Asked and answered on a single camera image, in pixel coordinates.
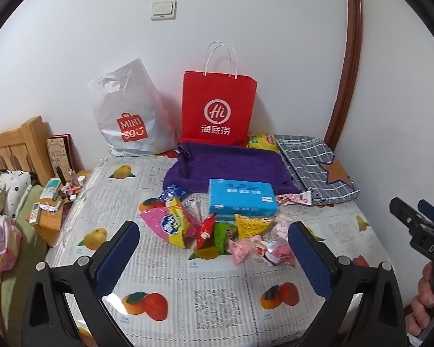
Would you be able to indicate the wooden nightstand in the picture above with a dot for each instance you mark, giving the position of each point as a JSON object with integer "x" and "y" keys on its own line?
{"x": 47, "y": 217}

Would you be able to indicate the red snack packet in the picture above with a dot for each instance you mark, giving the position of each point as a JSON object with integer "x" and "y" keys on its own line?
{"x": 205, "y": 231}

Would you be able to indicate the Lotso bear candy packet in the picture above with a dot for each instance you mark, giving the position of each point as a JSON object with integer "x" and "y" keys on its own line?
{"x": 303, "y": 198}

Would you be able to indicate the green bed sheet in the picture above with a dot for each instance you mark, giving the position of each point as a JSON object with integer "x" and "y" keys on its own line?
{"x": 14, "y": 282}

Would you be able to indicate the pink wrapper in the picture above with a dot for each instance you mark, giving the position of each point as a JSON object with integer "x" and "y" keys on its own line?
{"x": 278, "y": 251}

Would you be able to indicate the purple towel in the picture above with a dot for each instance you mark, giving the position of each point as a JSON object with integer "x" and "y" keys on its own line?
{"x": 197, "y": 163}

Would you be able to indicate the brown patterned book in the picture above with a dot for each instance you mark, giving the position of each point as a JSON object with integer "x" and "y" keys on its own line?
{"x": 59, "y": 150}

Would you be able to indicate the blue tissue pack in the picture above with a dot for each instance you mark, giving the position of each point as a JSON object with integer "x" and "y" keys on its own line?
{"x": 229, "y": 197}

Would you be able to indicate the white light switch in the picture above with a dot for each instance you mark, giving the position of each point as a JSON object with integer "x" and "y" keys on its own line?
{"x": 163, "y": 10}

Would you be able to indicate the teal white box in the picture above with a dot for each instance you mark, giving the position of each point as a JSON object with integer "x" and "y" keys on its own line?
{"x": 50, "y": 191}

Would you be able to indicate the pink peach cake packet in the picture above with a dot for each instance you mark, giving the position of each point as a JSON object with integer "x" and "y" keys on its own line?
{"x": 241, "y": 249}

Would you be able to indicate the green snack packet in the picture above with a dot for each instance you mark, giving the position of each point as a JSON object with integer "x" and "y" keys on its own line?
{"x": 223, "y": 232}

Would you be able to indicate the white floral pillow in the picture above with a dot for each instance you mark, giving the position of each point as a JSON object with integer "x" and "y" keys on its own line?
{"x": 14, "y": 189}

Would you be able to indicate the person's right hand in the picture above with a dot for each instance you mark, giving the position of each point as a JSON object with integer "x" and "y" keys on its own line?
{"x": 419, "y": 318}

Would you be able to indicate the red Haidilao paper bag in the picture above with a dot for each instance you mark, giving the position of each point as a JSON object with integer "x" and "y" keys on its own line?
{"x": 217, "y": 107}

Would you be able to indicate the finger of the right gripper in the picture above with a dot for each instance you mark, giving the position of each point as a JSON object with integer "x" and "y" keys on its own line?
{"x": 427, "y": 209}
{"x": 406, "y": 214}

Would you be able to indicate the pink yellow snack bag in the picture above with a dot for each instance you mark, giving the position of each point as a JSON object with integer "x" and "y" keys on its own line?
{"x": 172, "y": 223}

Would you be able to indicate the white Miniso plastic bag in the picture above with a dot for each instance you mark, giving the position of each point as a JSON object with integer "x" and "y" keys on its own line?
{"x": 129, "y": 112}

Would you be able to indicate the wooden bed headboard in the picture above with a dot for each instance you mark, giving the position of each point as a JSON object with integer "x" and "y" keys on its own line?
{"x": 24, "y": 149}

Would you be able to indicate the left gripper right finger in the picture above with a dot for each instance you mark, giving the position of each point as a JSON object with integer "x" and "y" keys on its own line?
{"x": 379, "y": 319}

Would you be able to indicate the yellow triangular snack packet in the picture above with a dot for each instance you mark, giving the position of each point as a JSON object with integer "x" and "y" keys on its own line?
{"x": 249, "y": 226}

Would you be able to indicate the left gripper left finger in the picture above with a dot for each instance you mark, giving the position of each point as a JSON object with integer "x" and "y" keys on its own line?
{"x": 47, "y": 319}

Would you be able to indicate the blue snack packet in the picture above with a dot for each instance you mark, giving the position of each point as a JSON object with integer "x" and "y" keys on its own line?
{"x": 173, "y": 191}

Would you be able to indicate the brown wooden door frame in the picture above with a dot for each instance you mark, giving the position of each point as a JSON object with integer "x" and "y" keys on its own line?
{"x": 348, "y": 78}

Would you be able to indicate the white clear snack packet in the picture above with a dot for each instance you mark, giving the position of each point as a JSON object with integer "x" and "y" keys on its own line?
{"x": 192, "y": 206}

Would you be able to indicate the yellow chips bag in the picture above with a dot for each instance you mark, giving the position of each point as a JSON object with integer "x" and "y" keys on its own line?
{"x": 262, "y": 141}

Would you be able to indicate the grey checked folded blanket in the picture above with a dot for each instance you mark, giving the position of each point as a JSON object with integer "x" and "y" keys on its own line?
{"x": 315, "y": 168}

